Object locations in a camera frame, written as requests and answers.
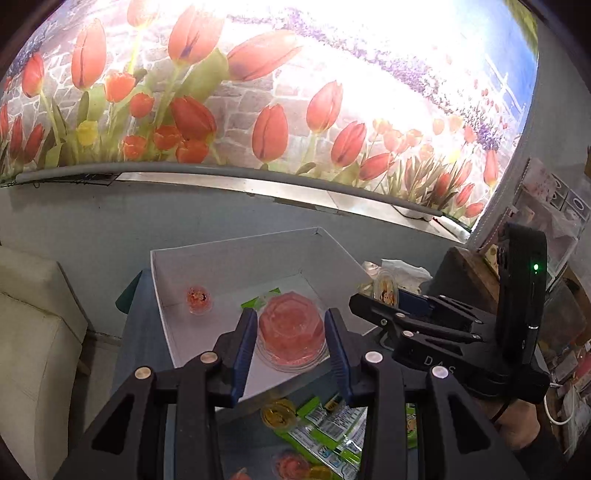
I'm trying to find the tulip wall poster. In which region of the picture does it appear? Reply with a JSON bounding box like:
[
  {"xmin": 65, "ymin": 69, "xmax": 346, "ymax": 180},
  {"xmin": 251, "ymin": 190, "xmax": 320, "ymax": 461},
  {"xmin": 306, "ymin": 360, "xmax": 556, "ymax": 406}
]
[{"xmin": 0, "ymin": 0, "xmax": 541, "ymax": 232}]

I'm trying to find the floral box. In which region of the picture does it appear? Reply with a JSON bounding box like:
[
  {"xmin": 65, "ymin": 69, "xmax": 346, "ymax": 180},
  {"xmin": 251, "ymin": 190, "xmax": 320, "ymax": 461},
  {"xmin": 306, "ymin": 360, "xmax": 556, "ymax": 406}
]
[{"xmin": 522, "ymin": 159, "xmax": 561, "ymax": 199}]

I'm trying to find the blue table cloth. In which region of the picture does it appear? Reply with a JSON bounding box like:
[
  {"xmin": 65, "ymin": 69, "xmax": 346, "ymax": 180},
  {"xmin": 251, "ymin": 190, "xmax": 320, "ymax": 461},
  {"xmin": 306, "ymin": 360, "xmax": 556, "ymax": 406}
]
[{"xmin": 115, "ymin": 270, "xmax": 419, "ymax": 480}]

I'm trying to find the white sofa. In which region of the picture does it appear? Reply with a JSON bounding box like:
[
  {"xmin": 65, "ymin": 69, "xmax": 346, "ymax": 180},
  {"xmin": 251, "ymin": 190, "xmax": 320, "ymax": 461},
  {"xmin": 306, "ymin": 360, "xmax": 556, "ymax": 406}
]
[{"xmin": 0, "ymin": 244, "xmax": 88, "ymax": 480}]

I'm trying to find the small drawer unit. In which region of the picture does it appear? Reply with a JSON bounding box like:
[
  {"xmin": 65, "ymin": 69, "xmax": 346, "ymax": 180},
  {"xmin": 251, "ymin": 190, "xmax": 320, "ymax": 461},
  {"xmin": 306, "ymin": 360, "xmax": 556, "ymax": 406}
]
[{"xmin": 554, "ymin": 180, "xmax": 591, "ymax": 222}]

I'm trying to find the clear storage box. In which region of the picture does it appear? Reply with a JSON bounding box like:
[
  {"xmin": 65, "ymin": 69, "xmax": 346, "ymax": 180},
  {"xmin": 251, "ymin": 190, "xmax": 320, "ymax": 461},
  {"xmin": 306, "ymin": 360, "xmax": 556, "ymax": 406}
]
[{"xmin": 512, "ymin": 198, "xmax": 583, "ymax": 278}]

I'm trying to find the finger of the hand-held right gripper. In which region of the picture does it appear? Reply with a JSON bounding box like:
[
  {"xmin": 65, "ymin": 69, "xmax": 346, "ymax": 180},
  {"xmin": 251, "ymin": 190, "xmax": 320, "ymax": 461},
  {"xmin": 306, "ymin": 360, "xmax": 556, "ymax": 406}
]
[
  {"xmin": 349, "ymin": 293, "xmax": 485, "ymax": 344},
  {"xmin": 398, "ymin": 290, "xmax": 497, "ymax": 326}
]

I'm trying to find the large pink jelly cup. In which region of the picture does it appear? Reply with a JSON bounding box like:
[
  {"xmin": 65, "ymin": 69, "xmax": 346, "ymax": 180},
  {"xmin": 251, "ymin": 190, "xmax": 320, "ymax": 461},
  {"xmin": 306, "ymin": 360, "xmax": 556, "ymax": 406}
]
[{"xmin": 255, "ymin": 291, "xmax": 331, "ymax": 374}]

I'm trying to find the wooden shelf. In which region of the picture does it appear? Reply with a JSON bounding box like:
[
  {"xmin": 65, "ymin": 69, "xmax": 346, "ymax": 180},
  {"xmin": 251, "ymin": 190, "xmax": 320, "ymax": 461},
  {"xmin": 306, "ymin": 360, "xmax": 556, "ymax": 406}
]
[{"xmin": 434, "ymin": 247, "xmax": 509, "ymax": 319}]

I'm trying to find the white tissue pack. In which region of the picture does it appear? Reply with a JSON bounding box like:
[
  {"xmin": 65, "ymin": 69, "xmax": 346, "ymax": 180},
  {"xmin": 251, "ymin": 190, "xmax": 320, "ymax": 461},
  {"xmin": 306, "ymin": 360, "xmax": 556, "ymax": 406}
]
[{"xmin": 362, "ymin": 258, "xmax": 432, "ymax": 296}]

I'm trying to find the white cardboard box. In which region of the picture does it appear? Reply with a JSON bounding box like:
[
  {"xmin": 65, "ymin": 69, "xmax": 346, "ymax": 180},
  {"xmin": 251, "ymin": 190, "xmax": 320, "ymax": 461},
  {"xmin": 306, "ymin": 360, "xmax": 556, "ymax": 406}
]
[{"xmin": 150, "ymin": 226, "xmax": 379, "ymax": 407}]

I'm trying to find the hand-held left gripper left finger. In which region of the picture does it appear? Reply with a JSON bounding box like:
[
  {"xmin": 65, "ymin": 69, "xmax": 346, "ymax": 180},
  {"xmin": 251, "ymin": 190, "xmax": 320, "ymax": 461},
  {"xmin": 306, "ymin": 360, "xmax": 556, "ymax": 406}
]
[{"xmin": 53, "ymin": 308, "xmax": 258, "ymax": 480}]

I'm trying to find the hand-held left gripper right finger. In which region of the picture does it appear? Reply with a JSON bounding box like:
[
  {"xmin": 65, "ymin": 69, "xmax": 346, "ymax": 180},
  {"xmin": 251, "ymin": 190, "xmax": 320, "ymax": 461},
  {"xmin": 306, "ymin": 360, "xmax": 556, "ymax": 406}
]
[{"xmin": 323, "ymin": 308, "xmax": 532, "ymax": 480}]

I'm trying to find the person's right forearm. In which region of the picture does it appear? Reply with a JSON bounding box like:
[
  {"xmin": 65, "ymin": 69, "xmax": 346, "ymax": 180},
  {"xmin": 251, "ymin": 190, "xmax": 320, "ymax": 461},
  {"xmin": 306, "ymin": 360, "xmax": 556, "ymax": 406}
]
[{"xmin": 480, "ymin": 397, "xmax": 573, "ymax": 480}]

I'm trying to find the grey pipe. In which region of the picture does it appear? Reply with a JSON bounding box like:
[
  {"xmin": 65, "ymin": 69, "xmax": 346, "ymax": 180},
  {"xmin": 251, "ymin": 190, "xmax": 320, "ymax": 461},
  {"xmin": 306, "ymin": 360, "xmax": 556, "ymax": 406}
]
[{"xmin": 16, "ymin": 161, "xmax": 439, "ymax": 217}]

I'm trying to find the white cable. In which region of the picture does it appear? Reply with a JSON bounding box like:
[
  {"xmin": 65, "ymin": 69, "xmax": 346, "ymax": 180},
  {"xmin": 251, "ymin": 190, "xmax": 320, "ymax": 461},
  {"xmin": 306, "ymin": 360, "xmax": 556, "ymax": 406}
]
[{"xmin": 544, "ymin": 394, "xmax": 570, "ymax": 424}]

